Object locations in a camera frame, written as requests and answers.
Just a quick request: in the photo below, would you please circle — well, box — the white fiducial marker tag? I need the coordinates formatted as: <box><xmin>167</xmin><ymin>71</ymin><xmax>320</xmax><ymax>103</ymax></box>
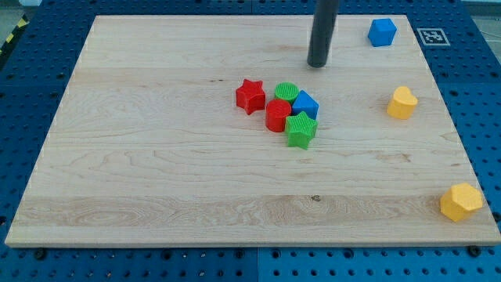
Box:
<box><xmin>417</xmin><ymin>27</ymin><xmax>450</xmax><ymax>46</ymax></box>

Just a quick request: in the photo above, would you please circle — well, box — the green star block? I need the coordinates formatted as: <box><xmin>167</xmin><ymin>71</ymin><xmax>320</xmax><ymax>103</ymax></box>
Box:
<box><xmin>285</xmin><ymin>111</ymin><xmax>318</xmax><ymax>150</ymax></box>

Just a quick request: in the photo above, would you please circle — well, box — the blue cube block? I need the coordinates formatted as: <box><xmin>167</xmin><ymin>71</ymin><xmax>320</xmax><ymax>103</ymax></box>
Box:
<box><xmin>368</xmin><ymin>18</ymin><xmax>397</xmax><ymax>47</ymax></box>

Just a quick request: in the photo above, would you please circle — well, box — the blue triangle block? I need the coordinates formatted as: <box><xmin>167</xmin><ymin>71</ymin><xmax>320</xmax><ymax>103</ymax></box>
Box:
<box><xmin>291</xmin><ymin>90</ymin><xmax>319</xmax><ymax>120</ymax></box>

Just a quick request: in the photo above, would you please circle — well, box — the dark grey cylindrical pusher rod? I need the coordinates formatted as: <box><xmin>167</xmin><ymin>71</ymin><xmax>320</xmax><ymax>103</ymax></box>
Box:
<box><xmin>307</xmin><ymin>0</ymin><xmax>341</xmax><ymax>68</ymax></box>

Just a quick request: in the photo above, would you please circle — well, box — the red cylinder block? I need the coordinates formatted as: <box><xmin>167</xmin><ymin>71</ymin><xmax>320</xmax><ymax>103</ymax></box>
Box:
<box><xmin>265</xmin><ymin>99</ymin><xmax>292</xmax><ymax>132</ymax></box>

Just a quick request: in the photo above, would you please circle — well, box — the green cylinder block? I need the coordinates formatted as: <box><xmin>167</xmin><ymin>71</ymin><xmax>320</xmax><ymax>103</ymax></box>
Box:
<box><xmin>274</xmin><ymin>81</ymin><xmax>300</xmax><ymax>105</ymax></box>

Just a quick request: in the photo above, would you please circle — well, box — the yellow heart block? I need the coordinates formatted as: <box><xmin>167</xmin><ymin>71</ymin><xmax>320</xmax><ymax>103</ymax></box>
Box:
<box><xmin>387</xmin><ymin>86</ymin><xmax>419</xmax><ymax>120</ymax></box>

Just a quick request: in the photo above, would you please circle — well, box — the light wooden board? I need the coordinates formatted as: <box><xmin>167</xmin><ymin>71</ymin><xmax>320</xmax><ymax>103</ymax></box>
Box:
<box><xmin>5</xmin><ymin>15</ymin><xmax>500</xmax><ymax>248</ymax></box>

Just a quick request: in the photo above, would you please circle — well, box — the yellow hexagon block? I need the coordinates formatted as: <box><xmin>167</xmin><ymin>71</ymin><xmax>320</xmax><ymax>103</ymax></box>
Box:
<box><xmin>439</xmin><ymin>183</ymin><xmax>484</xmax><ymax>222</ymax></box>

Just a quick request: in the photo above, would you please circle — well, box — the red star block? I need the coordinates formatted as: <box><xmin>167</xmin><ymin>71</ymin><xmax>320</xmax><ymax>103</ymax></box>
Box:
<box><xmin>236</xmin><ymin>79</ymin><xmax>266</xmax><ymax>115</ymax></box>

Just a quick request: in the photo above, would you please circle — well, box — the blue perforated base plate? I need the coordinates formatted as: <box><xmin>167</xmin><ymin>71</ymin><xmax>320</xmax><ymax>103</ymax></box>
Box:
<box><xmin>1</xmin><ymin>1</ymin><xmax>500</xmax><ymax>281</ymax></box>

